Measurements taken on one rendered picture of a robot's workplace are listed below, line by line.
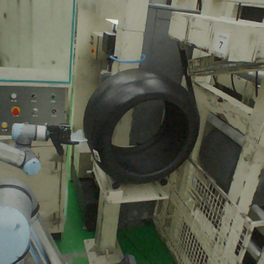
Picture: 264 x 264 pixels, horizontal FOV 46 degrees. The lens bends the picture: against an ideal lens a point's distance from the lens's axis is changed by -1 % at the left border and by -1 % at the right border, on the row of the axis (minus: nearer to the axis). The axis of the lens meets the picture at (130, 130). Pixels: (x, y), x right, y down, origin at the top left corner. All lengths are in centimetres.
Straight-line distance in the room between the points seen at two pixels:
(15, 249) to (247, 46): 111
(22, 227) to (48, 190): 161
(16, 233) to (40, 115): 145
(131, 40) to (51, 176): 110
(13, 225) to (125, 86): 92
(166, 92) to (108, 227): 121
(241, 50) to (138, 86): 47
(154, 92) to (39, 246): 85
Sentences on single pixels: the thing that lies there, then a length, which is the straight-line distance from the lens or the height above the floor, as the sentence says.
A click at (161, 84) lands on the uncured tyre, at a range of 150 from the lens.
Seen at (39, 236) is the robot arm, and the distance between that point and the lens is 97.
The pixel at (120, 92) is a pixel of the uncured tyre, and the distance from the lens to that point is 146.
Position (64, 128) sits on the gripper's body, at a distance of 157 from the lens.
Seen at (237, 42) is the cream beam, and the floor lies 172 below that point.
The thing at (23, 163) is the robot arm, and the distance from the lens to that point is 144.
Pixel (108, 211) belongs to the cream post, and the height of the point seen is 43.
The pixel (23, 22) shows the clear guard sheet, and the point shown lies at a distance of 197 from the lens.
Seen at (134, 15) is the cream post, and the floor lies 174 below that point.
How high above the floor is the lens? 183
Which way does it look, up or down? 23 degrees down
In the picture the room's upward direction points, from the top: 8 degrees clockwise
